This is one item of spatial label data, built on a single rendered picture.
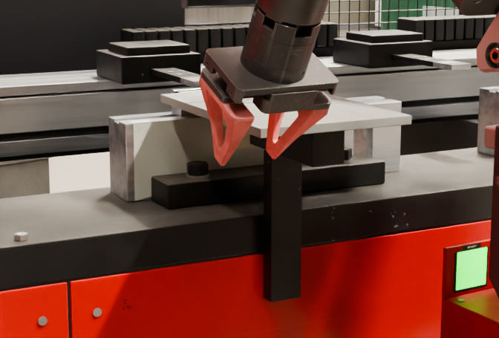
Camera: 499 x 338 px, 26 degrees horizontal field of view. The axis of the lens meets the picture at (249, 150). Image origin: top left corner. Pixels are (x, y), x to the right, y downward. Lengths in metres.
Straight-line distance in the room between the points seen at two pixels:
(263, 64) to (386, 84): 0.87
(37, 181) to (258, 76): 2.68
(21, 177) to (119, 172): 2.22
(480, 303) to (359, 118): 0.27
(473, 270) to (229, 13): 0.43
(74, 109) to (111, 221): 0.35
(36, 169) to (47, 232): 2.36
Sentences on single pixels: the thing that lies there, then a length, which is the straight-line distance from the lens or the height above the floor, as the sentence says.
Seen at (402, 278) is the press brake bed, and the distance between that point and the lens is 1.36.
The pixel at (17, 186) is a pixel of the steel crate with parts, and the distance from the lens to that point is 3.51.
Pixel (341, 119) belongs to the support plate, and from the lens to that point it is 1.12.
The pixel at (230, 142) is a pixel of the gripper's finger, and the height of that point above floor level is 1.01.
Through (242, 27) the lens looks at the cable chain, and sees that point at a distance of 1.77.
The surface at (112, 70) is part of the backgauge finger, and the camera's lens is 1.53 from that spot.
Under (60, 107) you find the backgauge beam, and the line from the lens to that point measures 1.53.
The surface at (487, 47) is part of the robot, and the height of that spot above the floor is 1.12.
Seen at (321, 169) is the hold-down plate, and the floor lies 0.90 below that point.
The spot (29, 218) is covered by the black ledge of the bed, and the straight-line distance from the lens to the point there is 1.24.
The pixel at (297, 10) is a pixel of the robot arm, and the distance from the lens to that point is 0.87.
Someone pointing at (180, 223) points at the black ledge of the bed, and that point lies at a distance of 1.20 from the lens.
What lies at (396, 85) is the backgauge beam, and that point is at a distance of 1.77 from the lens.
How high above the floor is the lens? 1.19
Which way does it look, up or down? 11 degrees down
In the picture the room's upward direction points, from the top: straight up
